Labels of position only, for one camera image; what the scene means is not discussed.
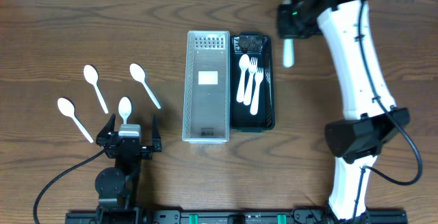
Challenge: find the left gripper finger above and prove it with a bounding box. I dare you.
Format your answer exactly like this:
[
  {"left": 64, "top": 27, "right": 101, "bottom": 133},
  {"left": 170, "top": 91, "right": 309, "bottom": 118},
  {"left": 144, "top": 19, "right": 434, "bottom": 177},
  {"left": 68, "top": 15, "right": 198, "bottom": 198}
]
[
  {"left": 151, "top": 116, "right": 161, "bottom": 145},
  {"left": 97, "top": 114, "right": 116, "bottom": 138}
]

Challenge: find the pale blue plastic fork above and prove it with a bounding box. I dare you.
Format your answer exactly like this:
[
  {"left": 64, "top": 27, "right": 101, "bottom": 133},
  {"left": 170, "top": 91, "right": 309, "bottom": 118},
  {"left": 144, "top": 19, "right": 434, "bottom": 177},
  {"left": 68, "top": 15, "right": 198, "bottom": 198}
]
[{"left": 283, "top": 38, "right": 294, "bottom": 68}]

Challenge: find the white spoon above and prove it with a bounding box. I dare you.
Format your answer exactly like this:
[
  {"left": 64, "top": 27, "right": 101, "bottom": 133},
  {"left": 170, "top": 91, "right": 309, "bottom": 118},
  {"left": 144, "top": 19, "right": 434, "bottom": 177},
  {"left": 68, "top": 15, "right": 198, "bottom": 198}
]
[
  {"left": 236, "top": 54, "right": 250, "bottom": 103},
  {"left": 83, "top": 64, "right": 109, "bottom": 114},
  {"left": 57, "top": 97, "right": 94, "bottom": 143},
  {"left": 129, "top": 63, "right": 162, "bottom": 109},
  {"left": 118, "top": 97, "right": 132, "bottom": 125}
]

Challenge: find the white fork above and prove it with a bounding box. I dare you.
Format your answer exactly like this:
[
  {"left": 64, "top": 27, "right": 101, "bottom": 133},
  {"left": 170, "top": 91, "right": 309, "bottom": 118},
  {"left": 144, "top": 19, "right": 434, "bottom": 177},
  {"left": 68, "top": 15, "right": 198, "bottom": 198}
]
[
  {"left": 250, "top": 67, "right": 263, "bottom": 116},
  {"left": 244, "top": 57, "right": 257, "bottom": 105}
]

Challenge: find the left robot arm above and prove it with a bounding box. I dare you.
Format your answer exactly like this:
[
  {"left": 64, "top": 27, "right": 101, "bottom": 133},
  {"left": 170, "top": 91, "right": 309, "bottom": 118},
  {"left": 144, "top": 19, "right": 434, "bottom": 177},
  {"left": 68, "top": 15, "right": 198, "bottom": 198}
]
[{"left": 95, "top": 114, "right": 162, "bottom": 223}]

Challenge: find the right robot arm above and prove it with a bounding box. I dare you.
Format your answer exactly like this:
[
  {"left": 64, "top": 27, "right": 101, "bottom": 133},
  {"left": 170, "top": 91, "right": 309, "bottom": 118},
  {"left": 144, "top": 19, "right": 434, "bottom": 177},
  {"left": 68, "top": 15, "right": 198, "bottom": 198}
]
[{"left": 276, "top": 0, "right": 410, "bottom": 223}]

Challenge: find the black plastic basket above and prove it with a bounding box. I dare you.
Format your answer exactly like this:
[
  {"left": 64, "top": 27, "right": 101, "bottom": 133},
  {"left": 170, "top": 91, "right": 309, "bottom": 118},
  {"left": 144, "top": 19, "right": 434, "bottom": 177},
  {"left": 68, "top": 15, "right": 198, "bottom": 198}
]
[{"left": 230, "top": 32, "right": 275, "bottom": 133}]

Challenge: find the clear plastic basket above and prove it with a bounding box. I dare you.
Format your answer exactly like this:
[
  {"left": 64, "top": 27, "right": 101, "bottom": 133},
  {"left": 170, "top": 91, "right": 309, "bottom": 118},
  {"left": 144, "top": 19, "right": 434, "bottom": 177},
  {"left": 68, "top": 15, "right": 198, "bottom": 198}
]
[{"left": 182, "top": 31, "right": 230, "bottom": 144}]

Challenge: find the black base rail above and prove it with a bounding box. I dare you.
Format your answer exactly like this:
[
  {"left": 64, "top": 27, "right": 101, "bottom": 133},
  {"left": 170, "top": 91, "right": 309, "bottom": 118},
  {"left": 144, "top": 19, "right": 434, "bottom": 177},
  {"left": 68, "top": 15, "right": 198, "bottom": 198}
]
[{"left": 64, "top": 209, "right": 409, "bottom": 224}]

